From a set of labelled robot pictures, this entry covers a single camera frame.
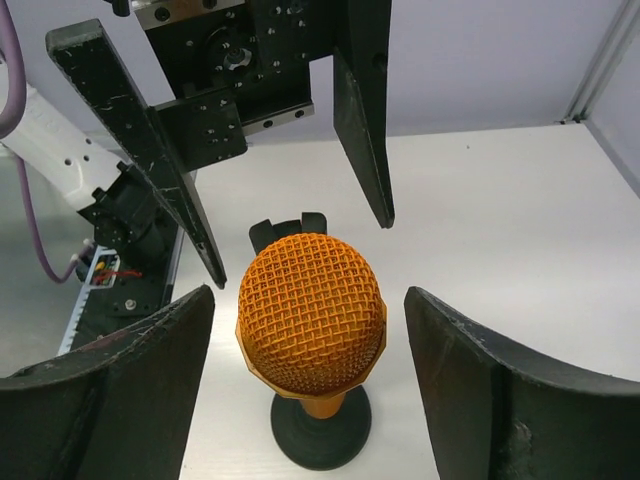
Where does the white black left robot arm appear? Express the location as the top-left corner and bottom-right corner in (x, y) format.
(1, 1), (395, 286)

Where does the orange microphone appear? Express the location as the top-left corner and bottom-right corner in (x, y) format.
(236, 233), (387, 420)

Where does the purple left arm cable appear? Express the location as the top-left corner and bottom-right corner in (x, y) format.
(0, 0), (96, 285)

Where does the grey slotted cable duct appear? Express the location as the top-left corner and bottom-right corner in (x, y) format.
(57, 246), (121, 356)

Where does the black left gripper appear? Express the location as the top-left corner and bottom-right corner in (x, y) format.
(45, 1), (395, 289)

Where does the aluminium frame post right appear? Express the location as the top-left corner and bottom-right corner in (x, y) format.
(558, 0), (639, 125)

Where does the black microphone stand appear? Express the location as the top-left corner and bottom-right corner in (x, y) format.
(249, 212), (372, 471)

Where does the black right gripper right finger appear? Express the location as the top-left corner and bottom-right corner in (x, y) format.
(404, 286), (639, 479)

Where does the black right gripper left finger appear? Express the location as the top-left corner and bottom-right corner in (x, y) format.
(1, 285), (215, 479)

